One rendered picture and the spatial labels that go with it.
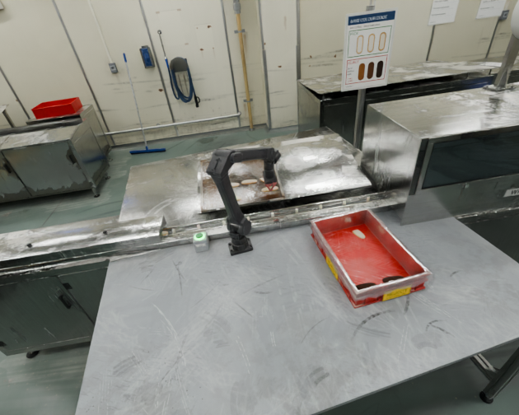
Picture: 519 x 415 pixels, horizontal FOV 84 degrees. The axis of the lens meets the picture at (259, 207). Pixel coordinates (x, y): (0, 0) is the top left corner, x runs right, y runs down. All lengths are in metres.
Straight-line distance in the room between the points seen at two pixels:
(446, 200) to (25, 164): 4.11
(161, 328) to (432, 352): 1.00
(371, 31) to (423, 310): 1.66
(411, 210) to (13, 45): 5.42
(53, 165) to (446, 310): 3.97
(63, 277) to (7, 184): 2.76
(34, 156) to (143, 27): 2.33
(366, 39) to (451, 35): 4.17
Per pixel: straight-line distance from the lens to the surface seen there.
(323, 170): 1.90
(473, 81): 4.03
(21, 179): 4.44
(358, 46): 2.20
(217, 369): 1.16
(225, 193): 1.23
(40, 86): 5.74
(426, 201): 1.64
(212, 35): 4.99
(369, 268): 1.41
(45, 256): 1.85
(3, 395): 2.70
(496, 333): 1.38
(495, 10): 6.67
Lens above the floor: 1.85
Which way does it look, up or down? 36 degrees down
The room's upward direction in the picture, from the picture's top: 7 degrees counter-clockwise
